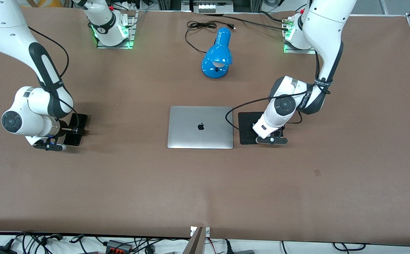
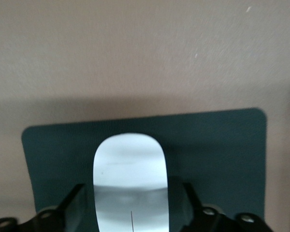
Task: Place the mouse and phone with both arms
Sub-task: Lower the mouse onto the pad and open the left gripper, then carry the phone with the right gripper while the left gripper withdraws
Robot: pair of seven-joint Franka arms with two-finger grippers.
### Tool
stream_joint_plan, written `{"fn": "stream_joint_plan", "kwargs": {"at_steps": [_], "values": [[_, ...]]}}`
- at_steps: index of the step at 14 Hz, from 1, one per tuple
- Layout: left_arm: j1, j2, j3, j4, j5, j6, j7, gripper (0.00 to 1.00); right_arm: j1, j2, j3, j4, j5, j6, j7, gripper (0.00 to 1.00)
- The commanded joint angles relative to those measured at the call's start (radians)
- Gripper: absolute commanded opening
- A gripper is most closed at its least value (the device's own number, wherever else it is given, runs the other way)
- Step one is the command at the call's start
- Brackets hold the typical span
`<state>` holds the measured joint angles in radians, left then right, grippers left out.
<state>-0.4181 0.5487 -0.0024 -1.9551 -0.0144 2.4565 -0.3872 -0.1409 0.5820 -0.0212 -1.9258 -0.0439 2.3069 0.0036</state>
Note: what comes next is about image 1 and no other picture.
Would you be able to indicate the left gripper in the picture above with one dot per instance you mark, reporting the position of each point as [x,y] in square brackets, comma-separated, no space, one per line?
[254,123]

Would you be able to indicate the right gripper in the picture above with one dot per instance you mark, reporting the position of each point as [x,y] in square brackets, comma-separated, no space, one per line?
[64,127]

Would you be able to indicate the black smartphone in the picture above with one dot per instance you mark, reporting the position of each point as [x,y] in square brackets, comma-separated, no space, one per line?
[76,140]

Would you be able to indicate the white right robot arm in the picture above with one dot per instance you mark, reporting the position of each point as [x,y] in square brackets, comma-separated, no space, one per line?
[3,28]

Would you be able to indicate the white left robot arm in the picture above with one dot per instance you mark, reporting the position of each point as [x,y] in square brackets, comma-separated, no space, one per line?
[326,35]

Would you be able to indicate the black square mouse pad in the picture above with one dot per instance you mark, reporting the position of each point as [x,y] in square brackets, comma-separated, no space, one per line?
[244,121]

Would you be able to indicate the silver closed laptop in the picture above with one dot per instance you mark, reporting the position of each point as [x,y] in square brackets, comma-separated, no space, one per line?
[200,134]

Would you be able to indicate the blue desk lamp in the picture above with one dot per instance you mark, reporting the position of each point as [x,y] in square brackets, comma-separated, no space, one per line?
[219,53]

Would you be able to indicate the black power adapter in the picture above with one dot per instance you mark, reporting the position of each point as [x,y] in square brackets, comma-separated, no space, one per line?
[3,250]

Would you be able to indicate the black orange connector block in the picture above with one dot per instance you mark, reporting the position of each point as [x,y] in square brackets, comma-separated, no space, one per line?
[118,247]

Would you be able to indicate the white power strip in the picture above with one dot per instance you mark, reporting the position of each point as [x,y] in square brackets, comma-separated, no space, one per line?
[210,7]

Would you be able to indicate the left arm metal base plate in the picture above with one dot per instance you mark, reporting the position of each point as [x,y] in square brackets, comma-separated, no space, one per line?
[291,50]

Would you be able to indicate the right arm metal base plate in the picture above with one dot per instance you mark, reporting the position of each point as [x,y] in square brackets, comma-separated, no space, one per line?
[130,35]

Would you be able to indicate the aluminium camera mount bar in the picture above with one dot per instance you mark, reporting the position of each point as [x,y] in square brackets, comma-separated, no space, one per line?
[196,243]

